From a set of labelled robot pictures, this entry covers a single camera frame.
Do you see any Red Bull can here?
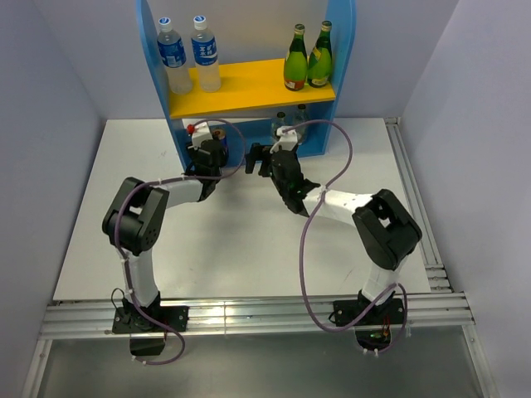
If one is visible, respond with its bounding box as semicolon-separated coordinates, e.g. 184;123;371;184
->
212;127;229;156

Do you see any clear glass bottle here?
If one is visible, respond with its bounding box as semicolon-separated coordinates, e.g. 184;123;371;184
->
292;104;309;144
270;111;287;143

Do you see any blue and yellow shelf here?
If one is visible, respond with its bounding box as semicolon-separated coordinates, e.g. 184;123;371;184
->
136;1;357;165

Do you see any Pocari Sweat bottle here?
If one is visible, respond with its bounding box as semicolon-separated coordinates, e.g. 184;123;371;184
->
157;17;192;95
191;15;222;92

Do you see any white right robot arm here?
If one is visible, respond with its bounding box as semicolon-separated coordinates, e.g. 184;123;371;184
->
246;143;422;331

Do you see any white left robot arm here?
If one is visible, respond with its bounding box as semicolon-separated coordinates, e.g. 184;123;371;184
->
102;138;228;332

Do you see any green glass bottle left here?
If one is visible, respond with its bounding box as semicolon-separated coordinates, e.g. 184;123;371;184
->
283;23;308;91

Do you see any green glass bottle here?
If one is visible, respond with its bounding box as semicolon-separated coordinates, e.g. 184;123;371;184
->
307;20;333;88
283;23;308;91

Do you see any green glass bottle right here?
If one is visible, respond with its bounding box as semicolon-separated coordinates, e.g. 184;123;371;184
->
307;20;333;88

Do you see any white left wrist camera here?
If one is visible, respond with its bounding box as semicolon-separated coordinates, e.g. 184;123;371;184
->
186;122;212;148

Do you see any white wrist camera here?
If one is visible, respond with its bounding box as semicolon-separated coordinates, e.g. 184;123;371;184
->
186;122;212;148
270;126;299;154

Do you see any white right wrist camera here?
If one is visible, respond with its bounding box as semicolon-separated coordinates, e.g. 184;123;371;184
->
270;126;299;154

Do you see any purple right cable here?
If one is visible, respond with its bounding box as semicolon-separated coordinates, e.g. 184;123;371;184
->
281;119;408;353

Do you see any purple cable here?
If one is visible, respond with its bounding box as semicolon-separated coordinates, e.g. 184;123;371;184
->
281;119;408;353
114;119;246;366

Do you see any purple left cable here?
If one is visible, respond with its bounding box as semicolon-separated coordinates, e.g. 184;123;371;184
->
114;119;246;366

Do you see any aluminium rail frame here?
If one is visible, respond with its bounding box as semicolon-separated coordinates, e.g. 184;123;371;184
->
22;119;499;397

